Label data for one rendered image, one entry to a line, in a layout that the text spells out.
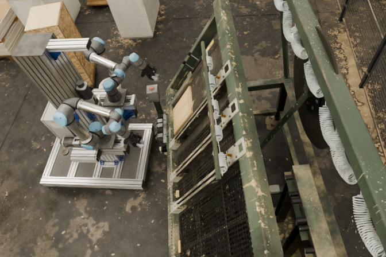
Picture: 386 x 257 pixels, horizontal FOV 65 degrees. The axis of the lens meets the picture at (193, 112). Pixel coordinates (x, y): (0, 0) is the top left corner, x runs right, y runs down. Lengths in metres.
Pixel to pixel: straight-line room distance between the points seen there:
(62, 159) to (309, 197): 3.13
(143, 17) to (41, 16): 1.54
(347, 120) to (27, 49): 2.17
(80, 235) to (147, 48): 3.00
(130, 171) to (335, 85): 2.66
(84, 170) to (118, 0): 2.58
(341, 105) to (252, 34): 3.72
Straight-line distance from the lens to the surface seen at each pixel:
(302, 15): 2.08
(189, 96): 2.86
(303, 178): 1.85
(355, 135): 1.57
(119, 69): 2.70
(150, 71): 2.75
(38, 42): 2.61
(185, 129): 2.64
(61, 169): 4.11
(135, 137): 2.40
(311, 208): 1.80
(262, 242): 1.57
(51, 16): 4.33
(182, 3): 6.01
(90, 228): 3.91
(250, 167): 1.67
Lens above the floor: 3.47
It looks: 55 degrees down
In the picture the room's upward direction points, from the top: 11 degrees counter-clockwise
